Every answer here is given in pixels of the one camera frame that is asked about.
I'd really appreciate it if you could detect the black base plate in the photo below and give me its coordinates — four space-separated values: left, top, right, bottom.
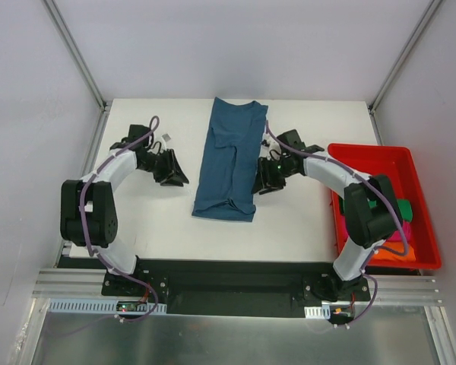
101 259 370 318

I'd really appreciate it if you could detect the green rolled t shirt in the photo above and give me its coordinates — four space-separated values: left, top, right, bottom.
340 197 413 222

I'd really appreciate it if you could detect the left slotted cable duct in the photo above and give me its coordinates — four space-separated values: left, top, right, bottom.
49 299 167 316

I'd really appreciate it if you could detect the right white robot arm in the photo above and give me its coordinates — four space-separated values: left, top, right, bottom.
252 129 404 302

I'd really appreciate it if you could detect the right slotted cable duct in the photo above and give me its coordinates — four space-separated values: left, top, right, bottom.
304 306 331 320

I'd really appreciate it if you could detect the orange rolled t shirt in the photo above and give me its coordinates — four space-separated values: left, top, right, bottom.
370 246 416 262

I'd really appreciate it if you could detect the aluminium front rail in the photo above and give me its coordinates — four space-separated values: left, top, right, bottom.
32 268 445 306

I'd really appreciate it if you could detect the blue t shirt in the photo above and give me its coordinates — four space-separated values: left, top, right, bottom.
192 97 268 222

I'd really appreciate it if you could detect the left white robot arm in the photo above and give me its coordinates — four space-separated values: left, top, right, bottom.
60 116 188 302

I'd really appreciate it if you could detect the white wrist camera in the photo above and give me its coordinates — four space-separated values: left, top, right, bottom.
162 133 172 143
259 133 280 160

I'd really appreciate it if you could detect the aluminium frame post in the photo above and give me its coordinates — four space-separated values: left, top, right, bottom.
368 0 445 116
41 0 108 111

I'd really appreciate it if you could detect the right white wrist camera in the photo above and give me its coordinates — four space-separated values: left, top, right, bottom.
259 133 280 160

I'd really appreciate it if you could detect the left aluminium frame post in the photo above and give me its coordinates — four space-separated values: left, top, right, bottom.
41 0 108 111

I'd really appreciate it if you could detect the slotted cable duct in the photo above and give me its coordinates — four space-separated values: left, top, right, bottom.
304 306 331 320
49 299 167 316

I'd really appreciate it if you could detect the right aluminium frame post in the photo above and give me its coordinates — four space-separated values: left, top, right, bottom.
368 0 445 116

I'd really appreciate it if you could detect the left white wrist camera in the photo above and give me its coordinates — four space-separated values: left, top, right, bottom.
162 133 172 143

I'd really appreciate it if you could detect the red plastic bin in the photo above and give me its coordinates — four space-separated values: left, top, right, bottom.
328 143 442 270

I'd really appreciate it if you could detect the pink rolled t shirt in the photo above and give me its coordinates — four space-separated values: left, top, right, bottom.
341 218 412 244

